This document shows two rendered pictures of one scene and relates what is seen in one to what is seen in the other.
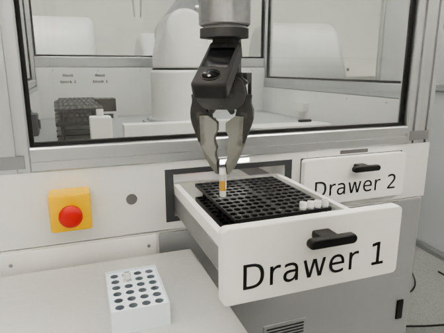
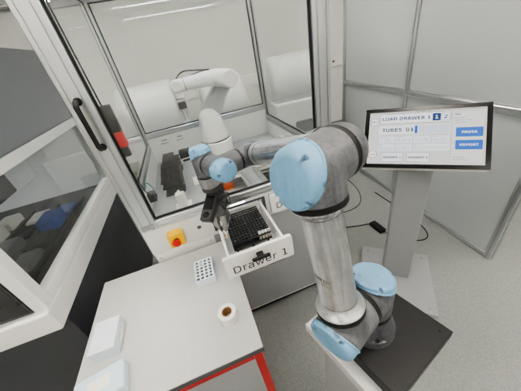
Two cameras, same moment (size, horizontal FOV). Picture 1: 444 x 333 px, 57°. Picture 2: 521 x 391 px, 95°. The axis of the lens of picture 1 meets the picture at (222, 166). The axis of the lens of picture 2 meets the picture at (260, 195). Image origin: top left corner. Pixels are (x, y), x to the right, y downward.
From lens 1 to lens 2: 0.56 m
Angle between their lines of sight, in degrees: 20
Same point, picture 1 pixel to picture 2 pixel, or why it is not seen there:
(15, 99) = (143, 206)
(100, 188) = (185, 226)
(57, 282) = (178, 264)
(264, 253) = (239, 262)
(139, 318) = (205, 282)
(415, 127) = not seen: hidden behind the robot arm
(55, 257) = (176, 251)
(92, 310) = (191, 276)
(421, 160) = not seen: hidden behind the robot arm
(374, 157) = not seen: hidden behind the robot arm
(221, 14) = (206, 187)
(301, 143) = (267, 188)
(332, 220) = (263, 247)
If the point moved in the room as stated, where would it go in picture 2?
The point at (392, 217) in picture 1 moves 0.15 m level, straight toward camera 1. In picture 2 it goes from (288, 240) to (274, 268)
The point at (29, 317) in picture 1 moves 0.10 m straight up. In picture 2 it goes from (171, 282) to (163, 267)
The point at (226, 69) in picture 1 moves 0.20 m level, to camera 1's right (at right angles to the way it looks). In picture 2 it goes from (212, 211) to (267, 203)
